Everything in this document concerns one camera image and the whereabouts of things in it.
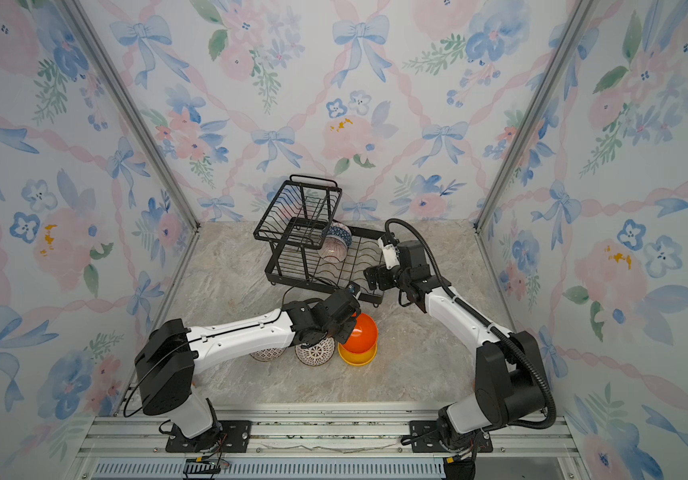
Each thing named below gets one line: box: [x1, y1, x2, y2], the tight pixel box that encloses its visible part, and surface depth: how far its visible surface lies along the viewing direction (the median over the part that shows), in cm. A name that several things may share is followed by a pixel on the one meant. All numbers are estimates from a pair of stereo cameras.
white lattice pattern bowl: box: [294, 336, 335, 367], surface depth 87 cm
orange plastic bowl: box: [343, 313, 378, 353], surface depth 83 cm
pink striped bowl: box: [318, 235, 348, 262], surface depth 109 cm
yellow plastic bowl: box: [337, 335, 378, 366], surface depth 83 cm
